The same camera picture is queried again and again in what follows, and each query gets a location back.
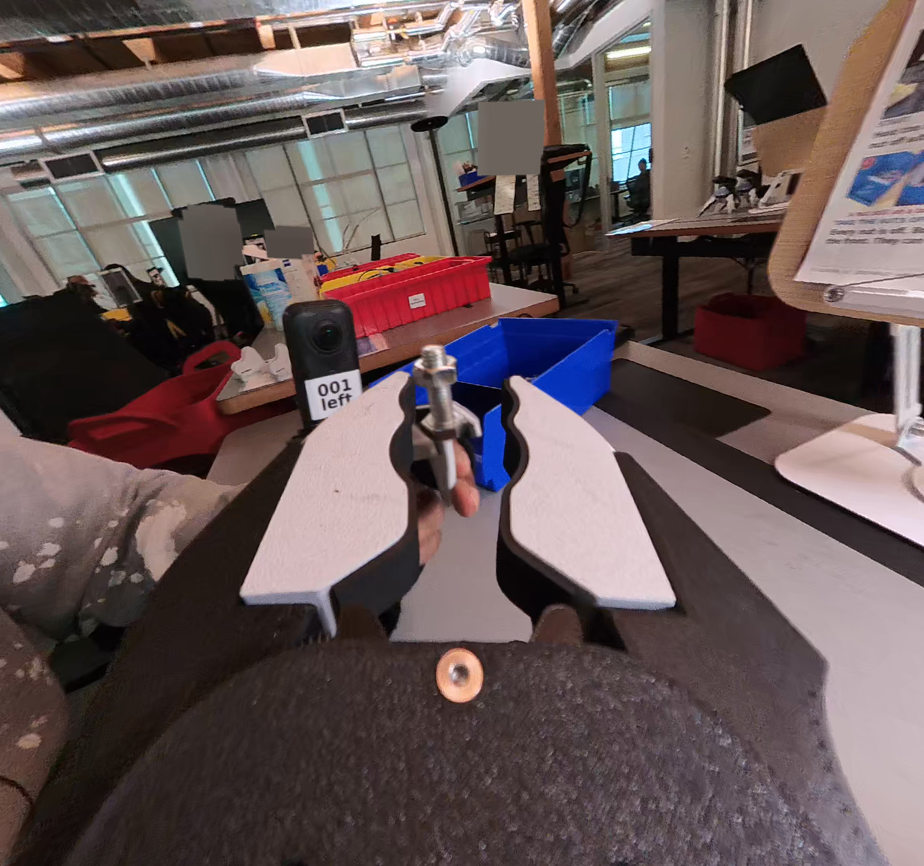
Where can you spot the black mesh armrest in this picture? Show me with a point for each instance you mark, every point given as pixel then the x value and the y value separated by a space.
pixel 79 660

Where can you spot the wooden pillar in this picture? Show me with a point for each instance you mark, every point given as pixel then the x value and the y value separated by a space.
pixel 541 50

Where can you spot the white framed tablet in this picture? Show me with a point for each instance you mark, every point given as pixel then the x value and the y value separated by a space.
pixel 121 287

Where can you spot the blue plastic bin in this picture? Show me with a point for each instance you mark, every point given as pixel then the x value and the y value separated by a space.
pixel 563 360

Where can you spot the silver hex bolt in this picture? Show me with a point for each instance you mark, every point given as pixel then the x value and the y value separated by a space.
pixel 442 396

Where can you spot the red tote bag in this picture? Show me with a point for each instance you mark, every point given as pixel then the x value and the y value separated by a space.
pixel 159 411

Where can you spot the black bin divider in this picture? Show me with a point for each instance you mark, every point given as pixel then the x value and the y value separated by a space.
pixel 480 396

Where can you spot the hanging paper sheets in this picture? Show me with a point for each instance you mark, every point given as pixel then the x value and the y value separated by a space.
pixel 505 194

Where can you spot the red floor bin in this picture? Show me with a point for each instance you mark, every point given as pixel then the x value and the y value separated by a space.
pixel 751 335

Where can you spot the person's left forearm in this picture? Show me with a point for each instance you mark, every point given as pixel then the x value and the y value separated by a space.
pixel 94 534

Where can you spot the grey splattered sweatshirt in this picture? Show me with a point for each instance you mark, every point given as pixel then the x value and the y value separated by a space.
pixel 25 721

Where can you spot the yellow plastic bin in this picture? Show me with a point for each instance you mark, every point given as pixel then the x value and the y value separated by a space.
pixel 375 274

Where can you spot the black standing desk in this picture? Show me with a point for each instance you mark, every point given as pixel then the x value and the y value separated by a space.
pixel 556 223

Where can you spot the wooden document board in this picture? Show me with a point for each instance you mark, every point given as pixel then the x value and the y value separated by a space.
pixel 801 230

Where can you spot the black light flag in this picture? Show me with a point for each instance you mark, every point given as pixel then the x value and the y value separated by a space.
pixel 779 86

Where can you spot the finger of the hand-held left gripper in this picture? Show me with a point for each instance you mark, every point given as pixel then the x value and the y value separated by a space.
pixel 424 443
pixel 447 469

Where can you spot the black air vent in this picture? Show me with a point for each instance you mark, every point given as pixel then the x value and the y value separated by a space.
pixel 325 124
pixel 72 166

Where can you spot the red plastic bin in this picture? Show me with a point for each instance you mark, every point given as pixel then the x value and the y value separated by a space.
pixel 361 264
pixel 426 295

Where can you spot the wipes canister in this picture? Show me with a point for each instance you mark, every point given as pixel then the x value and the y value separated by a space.
pixel 268 295

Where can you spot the black floor lamp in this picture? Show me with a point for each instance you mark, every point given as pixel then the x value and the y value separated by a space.
pixel 440 187

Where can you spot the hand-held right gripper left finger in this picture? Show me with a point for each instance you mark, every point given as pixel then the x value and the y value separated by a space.
pixel 332 512

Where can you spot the black gold jacket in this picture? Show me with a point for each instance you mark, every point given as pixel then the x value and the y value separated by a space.
pixel 173 317

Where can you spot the white cardboard box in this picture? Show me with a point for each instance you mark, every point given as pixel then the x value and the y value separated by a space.
pixel 299 277

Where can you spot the spare gripper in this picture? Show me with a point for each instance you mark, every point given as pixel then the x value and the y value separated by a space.
pixel 745 191
pixel 718 194

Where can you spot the white plastic holder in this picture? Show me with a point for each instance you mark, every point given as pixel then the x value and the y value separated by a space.
pixel 249 368
pixel 280 364

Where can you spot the wooden table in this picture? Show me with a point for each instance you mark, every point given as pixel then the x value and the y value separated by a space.
pixel 693 228

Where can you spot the silver hex nut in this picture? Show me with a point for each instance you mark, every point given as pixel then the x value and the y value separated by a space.
pixel 433 373

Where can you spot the small blue bin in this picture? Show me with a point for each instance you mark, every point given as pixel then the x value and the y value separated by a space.
pixel 473 178

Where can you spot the silver ventilation duct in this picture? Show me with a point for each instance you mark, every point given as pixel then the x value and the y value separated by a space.
pixel 144 108

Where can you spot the printed instruction sheet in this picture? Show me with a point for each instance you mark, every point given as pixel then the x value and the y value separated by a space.
pixel 873 216

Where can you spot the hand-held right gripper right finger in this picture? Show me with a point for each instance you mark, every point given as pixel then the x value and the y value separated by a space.
pixel 577 512

